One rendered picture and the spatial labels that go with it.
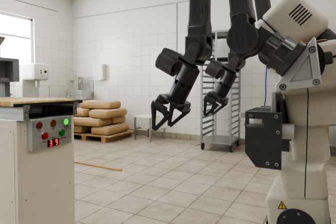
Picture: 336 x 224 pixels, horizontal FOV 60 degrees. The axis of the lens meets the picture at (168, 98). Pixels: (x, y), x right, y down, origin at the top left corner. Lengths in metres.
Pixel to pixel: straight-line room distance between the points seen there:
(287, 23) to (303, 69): 0.19
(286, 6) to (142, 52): 5.15
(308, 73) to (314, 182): 0.32
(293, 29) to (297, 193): 0.45
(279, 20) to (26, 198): 1.26
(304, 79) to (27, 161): 1.18
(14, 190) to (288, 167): 1.13
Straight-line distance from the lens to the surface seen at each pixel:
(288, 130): 0.87
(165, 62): 0.84
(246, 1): 0.79
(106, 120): 5.47
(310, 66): 0.74
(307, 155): 0.93
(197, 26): 0.80
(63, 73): 6.95
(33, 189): 1.53
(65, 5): 7.25
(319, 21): 0.89
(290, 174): 0.91
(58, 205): 1.66
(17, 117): 1.42
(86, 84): 6.81
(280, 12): 0.90
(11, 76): 2.26
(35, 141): 1.45
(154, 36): 5.83
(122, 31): 6.29
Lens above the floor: 0.99
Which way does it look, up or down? 2 degrees down
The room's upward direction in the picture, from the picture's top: straight up
